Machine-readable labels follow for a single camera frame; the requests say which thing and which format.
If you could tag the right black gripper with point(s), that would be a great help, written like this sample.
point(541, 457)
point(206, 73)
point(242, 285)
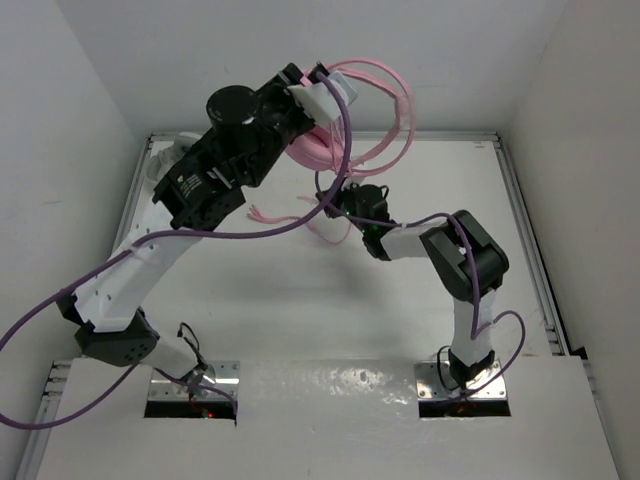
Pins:
point(351, 188)

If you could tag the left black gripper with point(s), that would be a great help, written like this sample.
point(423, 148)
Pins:
point(277, 90)

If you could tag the pink headphones with cable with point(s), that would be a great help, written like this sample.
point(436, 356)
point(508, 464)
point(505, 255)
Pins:
point(322, 149)

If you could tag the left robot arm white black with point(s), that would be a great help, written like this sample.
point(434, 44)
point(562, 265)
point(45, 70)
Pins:
point(113, 326)

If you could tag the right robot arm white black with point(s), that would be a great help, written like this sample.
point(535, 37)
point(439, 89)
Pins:
point(468, 261)

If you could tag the white grey headphones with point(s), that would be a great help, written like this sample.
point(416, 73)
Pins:
point(165, 159)

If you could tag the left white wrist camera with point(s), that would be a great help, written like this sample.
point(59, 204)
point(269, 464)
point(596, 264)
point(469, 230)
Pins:
point(318, 102)

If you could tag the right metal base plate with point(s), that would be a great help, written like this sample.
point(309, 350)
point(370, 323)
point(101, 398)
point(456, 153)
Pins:
point(434, 383)

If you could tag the metal base plate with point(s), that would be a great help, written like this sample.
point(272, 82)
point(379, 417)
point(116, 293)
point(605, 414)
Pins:
point(219, 382)
point(434, 383)

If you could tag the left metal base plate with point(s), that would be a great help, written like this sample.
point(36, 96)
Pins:
point(219, 382)

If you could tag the aluminium table frame rail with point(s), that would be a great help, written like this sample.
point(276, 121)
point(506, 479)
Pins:
point(325, 340)

